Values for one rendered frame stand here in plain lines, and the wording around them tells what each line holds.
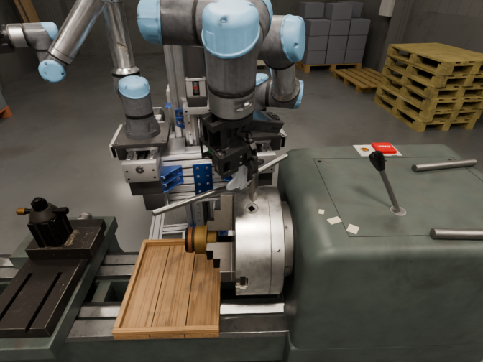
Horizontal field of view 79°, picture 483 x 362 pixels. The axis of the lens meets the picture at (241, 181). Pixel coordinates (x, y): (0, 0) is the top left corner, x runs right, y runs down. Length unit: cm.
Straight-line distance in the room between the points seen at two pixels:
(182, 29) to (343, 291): 63
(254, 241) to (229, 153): 30
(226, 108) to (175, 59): 97
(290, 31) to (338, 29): 654
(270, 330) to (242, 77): 75
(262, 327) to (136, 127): 90
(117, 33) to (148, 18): 83
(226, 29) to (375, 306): 70
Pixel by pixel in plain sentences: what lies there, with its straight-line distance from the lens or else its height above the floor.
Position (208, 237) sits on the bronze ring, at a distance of 87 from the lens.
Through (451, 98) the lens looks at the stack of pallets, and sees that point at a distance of 483.
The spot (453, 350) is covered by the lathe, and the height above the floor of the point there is 83.
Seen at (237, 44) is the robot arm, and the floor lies 165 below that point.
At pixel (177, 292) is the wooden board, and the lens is 104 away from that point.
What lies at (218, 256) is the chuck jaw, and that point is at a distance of 83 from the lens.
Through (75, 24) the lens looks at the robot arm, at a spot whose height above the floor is 160.
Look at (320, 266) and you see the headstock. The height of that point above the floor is 122.
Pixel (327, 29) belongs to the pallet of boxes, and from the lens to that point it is 731.
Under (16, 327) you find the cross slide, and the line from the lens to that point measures 104.
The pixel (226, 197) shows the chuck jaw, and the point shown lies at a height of 120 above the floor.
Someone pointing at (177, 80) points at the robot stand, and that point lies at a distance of 144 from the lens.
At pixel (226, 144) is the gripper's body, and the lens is 52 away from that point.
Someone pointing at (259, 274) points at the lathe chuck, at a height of 111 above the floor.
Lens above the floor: 172
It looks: 34 degrees down
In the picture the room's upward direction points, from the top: straight up
